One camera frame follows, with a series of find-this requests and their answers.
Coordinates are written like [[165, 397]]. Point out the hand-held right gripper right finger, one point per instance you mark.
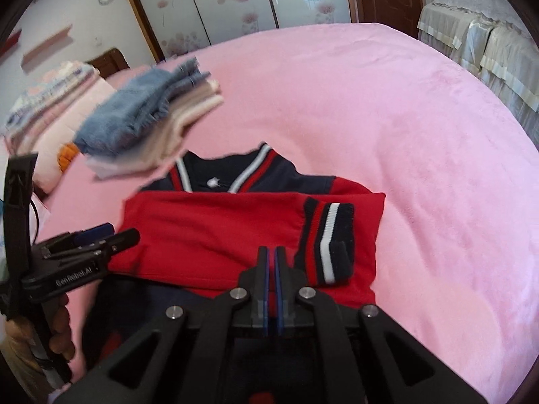
[[281, 290]]

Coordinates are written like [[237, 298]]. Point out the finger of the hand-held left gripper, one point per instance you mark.
[[97, 233], [122, 242]]

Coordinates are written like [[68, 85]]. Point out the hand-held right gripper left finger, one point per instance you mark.
[[263, 290]]

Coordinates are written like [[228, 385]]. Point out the navy and red varsity jacket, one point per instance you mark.
[[210, 227]]

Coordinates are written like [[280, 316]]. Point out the person's left hand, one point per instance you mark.
[[63, 332]]

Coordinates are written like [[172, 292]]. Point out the folded pink quilt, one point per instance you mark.
[[59, 147]]

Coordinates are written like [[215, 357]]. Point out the folded blue jeans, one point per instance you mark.
[[130, 109]]

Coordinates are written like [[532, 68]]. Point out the folded patterned blanket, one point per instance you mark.
[[46, 101]]

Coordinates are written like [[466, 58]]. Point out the wooden headboard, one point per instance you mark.
[[111, 62]]

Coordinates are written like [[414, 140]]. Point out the pink bed blanket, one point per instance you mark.
[[400, 134]]

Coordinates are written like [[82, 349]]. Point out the floral sliding wardrobe doors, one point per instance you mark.
[[252, 4]]

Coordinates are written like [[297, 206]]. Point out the lace-covered furniture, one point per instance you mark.
[[492, 46]]

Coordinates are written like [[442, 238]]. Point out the pink wall shelf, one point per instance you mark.
[[46, 46]]

